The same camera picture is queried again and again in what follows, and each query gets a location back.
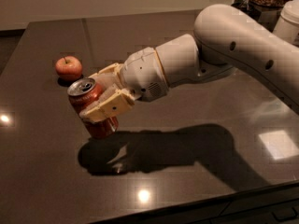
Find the dark drawer handle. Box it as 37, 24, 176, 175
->
272, 207, 299, 222

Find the red coke can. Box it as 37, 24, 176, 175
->
67, 77, 119, 139

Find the white lidded container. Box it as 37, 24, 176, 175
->
273, 0, 299, 47

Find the black napkin holder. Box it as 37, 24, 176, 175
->
232, 0, 261, 18

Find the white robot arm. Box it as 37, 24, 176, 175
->
79, 5, 299, 123

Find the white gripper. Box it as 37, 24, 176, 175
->
79, 48, 169, 123

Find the red apple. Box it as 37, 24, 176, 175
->
55, 56, 82, 81

